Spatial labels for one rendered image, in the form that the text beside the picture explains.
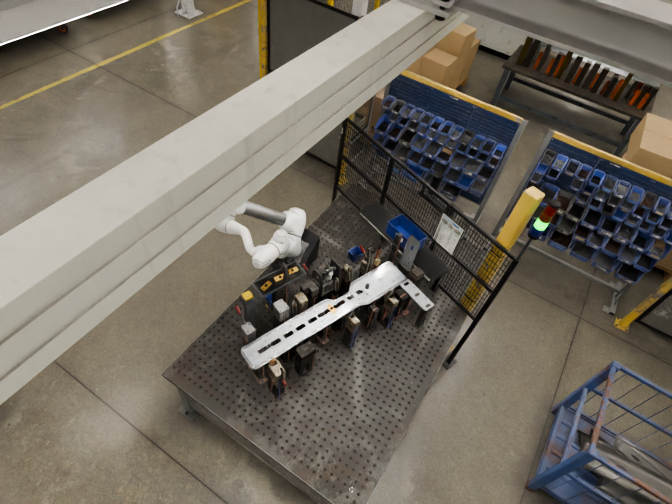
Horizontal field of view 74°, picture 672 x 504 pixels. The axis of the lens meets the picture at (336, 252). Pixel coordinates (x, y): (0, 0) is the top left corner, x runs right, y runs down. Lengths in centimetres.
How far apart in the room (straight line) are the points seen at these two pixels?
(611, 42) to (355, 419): 273
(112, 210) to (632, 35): 89
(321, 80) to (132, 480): 357
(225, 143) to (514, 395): 416
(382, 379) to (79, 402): 245
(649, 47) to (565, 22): 15
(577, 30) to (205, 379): 296
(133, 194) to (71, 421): 380
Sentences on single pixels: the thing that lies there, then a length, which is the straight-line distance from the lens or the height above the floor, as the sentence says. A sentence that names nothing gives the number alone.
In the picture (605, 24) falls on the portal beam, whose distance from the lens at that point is 103.
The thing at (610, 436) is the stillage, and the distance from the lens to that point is 464.
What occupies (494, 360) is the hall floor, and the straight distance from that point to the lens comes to 463.
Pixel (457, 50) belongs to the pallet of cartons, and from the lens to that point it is 733.
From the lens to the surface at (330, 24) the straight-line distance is 488.
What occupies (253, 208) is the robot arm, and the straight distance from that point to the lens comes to 334.
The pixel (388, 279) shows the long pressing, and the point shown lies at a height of 100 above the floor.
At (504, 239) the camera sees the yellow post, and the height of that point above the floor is 159.
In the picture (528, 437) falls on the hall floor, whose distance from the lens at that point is 444.
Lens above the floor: 375
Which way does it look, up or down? 50 degrees down
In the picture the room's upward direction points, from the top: 10 degrees clockwise
